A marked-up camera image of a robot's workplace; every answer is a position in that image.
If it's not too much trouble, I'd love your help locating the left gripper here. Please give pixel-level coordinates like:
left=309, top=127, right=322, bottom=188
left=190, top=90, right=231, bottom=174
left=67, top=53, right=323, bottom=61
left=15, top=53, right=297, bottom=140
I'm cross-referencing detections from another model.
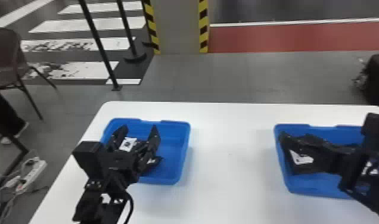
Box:
left=105, top=125, right=163, bottom=185

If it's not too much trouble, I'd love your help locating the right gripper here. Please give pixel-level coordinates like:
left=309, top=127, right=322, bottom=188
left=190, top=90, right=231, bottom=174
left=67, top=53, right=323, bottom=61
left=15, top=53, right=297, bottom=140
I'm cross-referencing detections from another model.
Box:
left=278, top=130, right=365, bottom=186

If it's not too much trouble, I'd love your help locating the blue tray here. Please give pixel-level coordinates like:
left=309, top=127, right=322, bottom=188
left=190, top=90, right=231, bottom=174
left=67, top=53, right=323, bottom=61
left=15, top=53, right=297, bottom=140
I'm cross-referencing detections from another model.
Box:
left=100, top=117, right=191, bottom=185
left=274, top=123, right=379, bottom=201

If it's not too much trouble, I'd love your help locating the black pole on foot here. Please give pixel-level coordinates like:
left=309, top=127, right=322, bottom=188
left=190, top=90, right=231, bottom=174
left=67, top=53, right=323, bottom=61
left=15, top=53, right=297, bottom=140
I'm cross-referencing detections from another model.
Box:
left=77, top=0, right=123, bottom=92
left=115, top=0, right=148, bottom=63

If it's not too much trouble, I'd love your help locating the white power strip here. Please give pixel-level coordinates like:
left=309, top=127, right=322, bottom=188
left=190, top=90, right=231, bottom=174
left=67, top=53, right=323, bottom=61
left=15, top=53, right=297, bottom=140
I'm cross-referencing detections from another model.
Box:
left=14, top=156, right=48, bottom=194

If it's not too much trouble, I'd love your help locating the person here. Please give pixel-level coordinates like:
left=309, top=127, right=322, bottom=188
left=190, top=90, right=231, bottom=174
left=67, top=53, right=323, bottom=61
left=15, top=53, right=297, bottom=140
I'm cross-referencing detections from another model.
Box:
left=0, top=80, right=30, bottom=145

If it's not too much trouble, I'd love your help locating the dark chair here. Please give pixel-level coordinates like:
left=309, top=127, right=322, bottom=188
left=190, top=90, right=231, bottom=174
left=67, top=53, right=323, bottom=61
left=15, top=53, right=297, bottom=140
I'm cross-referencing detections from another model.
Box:
left=0, top=27, right=58, bottom=122

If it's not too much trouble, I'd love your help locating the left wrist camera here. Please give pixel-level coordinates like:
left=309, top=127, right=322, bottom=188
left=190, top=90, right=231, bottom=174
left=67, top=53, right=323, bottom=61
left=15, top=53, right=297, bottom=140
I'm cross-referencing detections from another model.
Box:
left=72, top=141, right=108, bottom=180

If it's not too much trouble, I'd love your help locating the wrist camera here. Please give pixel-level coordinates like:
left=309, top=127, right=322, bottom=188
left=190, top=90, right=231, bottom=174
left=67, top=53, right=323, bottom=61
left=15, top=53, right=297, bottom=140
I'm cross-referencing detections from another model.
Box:
left=72, top=141, right=108, bottom=180
left=361, top=112, right=379, bottom=152

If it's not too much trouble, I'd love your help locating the black cable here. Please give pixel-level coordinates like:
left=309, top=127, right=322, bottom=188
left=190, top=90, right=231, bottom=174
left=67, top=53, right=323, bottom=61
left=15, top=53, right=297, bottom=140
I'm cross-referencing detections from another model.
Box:
left=122, top=189, right=135, bottom=224

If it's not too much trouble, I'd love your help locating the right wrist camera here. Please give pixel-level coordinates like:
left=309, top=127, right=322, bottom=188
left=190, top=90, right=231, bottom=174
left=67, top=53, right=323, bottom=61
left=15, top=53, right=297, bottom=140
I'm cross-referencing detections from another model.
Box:
left=361, top=112, right=379, bottom=152

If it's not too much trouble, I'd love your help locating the yellow black striped post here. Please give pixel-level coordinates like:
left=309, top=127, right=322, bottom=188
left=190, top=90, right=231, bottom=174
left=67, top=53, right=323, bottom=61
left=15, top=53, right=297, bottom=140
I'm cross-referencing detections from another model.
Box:
left=141, top=0, right=161, bottom=55
left=197, top=0, right=210, bottom=54

